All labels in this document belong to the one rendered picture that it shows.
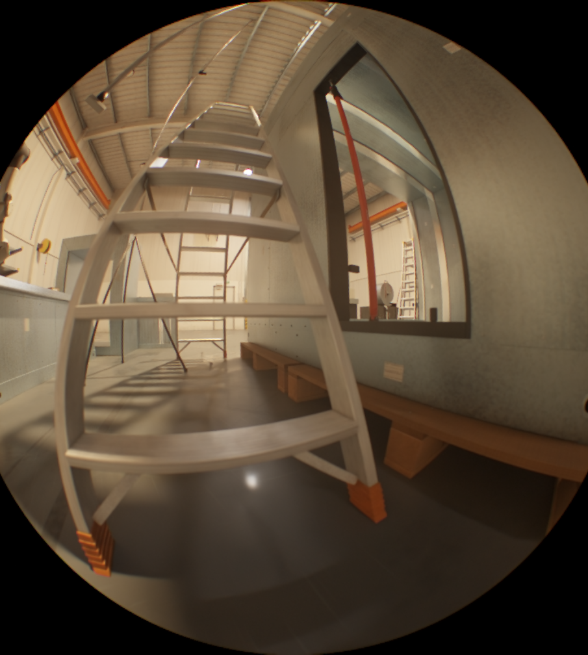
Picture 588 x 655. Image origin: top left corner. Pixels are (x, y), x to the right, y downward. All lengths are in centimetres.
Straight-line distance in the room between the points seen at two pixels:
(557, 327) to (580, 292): 9
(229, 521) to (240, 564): 11
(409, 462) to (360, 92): 324
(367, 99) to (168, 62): 665
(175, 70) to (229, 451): 877
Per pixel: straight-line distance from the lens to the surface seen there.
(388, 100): 324
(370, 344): 72
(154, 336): 349
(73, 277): 359
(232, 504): 52
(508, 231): 55
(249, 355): 223
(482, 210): 58
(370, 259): 83
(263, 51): 812
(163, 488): 58
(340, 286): 92
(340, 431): 36
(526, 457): 47
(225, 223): 49
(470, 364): 54
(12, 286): 155
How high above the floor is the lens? 39
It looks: 2 degrees down
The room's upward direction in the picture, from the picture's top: straight up
